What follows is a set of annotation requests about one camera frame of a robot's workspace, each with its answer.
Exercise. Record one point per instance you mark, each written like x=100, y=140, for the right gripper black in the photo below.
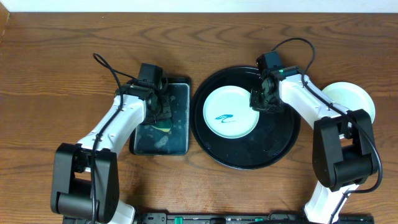
x=256, y=106

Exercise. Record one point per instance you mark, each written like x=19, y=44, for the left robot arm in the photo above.
x=85, y=183

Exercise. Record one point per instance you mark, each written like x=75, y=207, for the green yellow sponge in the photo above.
x=164, y=125

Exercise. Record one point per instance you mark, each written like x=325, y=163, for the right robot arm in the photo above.
x=344, y=152

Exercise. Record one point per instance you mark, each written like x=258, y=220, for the round black tray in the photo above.
x=270, y=140

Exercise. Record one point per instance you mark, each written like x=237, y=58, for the black rectangular water tray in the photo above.
x=147, y=141

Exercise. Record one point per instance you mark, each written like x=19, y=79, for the pale green plate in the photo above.
x=351, y=96
x=227, y=112

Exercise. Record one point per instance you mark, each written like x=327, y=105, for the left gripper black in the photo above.
x=160, y=111

